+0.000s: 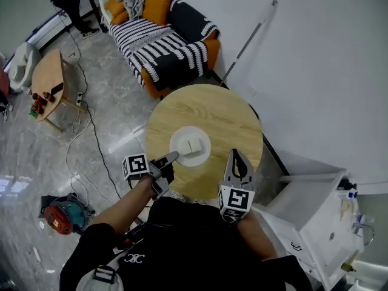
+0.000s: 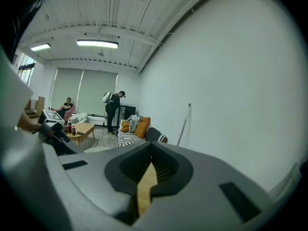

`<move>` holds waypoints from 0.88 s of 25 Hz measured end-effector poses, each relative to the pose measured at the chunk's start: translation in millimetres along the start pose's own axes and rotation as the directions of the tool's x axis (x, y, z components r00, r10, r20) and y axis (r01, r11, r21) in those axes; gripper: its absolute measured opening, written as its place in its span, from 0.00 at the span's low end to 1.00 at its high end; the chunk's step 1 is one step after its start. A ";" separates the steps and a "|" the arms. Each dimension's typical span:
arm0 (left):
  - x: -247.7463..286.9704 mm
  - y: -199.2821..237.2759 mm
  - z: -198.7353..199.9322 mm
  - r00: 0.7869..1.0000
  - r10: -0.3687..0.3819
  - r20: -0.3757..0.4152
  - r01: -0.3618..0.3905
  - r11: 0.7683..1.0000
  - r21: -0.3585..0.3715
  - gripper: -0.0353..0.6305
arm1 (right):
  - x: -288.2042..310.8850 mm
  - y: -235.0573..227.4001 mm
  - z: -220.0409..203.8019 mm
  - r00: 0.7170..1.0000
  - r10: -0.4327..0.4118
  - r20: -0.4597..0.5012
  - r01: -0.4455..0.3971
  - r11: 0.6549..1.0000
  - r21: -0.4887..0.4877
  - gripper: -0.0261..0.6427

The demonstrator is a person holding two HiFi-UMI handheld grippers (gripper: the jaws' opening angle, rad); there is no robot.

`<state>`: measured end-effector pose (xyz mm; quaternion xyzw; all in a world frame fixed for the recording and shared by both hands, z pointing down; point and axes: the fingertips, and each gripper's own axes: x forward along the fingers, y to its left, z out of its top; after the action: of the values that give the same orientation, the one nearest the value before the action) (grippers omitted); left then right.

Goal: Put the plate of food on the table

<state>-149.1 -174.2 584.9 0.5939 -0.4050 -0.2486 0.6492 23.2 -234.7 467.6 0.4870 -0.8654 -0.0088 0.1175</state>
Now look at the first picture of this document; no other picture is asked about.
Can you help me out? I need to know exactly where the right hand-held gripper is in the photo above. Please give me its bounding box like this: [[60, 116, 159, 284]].
[[218, 149, 255, 224]]

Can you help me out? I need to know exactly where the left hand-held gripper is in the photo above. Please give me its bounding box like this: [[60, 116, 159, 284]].
[[121, 150, 180, 200]]

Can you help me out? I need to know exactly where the white square food piece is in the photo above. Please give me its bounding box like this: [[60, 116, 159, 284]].
[[178, 139, 192, 157], [188, 137, 205, 156]]

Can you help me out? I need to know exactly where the white plate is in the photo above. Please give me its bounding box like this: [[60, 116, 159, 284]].
[[169, 126, 212, 167]]

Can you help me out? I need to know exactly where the person's left forearm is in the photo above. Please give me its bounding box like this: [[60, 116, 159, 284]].
[[90, 174, 156, 233]]

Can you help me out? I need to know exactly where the person's right forearm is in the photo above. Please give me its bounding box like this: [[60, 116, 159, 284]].
[[236, 211, 278, 262]]

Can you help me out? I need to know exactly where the round wooden table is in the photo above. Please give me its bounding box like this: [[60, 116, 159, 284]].
[[144, 83, 264, 200]]

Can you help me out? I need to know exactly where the white cabinet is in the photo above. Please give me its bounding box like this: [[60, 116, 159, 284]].
[[251, 168, 365, 291]]

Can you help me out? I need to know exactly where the person's black shirt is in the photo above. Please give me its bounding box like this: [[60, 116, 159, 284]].
[[59, 196, 313, 291]]

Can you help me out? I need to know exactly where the black white striped blanket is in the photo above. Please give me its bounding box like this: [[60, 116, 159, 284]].
[[101, 0, 219, 86]]

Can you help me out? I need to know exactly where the orange sofa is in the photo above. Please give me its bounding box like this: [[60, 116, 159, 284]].
[[104, 0, 221, 99]]

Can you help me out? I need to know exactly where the red teal vacuum cleaner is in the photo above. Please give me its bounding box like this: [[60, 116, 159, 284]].
[[38, 193, 96, 236]]

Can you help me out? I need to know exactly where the chrome faucet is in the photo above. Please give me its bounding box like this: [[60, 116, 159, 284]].
[[352, 221, 375, 247]]

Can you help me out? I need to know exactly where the group of red cans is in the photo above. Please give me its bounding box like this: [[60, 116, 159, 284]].
[[29, 91, 56, 115]]

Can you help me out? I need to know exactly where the orange cushion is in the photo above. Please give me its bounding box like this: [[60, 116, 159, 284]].
[[141, 0, 173, 27]]

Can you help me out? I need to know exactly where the small wooden coffee table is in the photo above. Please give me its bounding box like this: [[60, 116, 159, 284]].
[[30, 48, 88, 133]]

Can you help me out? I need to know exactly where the black table leg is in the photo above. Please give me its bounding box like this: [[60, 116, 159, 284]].
[[82, 0, 108, 33]]

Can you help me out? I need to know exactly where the black floor cable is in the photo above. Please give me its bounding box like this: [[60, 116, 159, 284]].
[[53, 3, 125, 201]]

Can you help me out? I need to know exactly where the white long-handled mop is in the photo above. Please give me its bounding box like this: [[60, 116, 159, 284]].
[[219, 0, 278, 87]]

